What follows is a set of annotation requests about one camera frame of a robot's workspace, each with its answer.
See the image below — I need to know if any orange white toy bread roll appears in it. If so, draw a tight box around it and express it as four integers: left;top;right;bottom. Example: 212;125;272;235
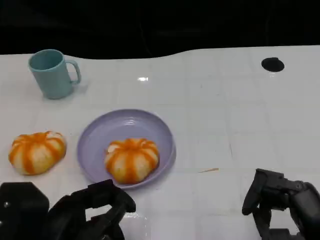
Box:
104;138;160;185
8;130;67;176

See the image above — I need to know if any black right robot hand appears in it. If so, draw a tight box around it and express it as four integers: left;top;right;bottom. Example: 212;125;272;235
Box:
241;168;320;240

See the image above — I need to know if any small wooden stick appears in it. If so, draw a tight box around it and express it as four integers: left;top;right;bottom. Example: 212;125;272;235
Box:
198;167;220;174

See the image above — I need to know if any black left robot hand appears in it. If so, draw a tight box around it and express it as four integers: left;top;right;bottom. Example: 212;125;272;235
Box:
47;179;137;240

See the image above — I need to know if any black table grommet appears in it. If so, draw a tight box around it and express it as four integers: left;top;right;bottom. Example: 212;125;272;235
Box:
261;57;285;73

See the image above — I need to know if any pale green mug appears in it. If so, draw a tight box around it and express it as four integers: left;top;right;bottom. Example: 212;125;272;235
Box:
27;49;82;100

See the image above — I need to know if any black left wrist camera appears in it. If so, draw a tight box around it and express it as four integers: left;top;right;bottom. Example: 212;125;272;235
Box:
0;181;50;240

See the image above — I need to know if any lilac plate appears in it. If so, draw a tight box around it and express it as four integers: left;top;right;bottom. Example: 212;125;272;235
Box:
76;108;177;190

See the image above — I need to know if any black cloth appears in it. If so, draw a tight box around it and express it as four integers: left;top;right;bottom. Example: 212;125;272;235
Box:
0;0;320;60

